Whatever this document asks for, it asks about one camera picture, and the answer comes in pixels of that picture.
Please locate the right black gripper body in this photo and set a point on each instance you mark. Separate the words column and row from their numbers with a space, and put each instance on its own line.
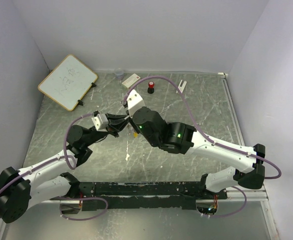
column 130, row 120

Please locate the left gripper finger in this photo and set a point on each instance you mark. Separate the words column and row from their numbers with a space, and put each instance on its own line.
column 118, row 117
column 118, row 126

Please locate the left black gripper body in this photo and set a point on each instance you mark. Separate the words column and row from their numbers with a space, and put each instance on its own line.
column 110, row 130

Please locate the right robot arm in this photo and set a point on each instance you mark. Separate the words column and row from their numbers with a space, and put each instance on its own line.
column 244, row 169

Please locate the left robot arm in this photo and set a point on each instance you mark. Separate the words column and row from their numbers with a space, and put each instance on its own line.
column 21, row 189

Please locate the red black stamp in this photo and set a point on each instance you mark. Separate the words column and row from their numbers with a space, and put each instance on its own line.
column 150, row 88

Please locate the clear plastic cup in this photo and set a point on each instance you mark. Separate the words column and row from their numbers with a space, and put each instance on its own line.
column 119, row 73

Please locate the green white small box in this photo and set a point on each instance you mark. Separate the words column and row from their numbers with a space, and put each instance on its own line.
column 131, row 80

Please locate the white plastic clip tool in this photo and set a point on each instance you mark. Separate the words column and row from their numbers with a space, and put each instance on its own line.
column 181, row 86

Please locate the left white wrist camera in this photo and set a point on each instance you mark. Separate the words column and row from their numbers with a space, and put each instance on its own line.
column 100, row 122

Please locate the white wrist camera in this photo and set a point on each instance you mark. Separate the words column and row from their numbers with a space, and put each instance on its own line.
column 100, row 122
column 133, row 102

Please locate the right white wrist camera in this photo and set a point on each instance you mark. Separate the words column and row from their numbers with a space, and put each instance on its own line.
column 133, row 102

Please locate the small whiteboard with yellow frame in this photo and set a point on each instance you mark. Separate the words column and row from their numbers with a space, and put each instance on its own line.
column 68, row 83

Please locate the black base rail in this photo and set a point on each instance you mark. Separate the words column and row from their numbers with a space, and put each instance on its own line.
column 148, row 195

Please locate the white corner bracket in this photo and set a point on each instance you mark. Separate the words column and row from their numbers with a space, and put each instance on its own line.
column 223, row 74

